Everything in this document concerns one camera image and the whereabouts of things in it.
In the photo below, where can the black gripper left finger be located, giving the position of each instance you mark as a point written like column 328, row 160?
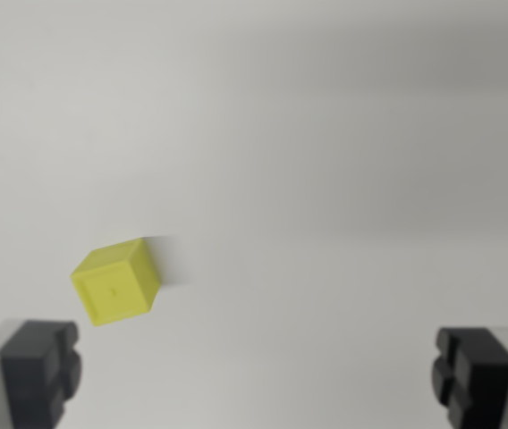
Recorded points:
column 35, row 371

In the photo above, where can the yellow plastic cube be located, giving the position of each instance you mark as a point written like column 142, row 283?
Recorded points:
column 113, row 286

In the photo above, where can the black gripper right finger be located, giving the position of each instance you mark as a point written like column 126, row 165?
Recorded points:
column 477, row 375

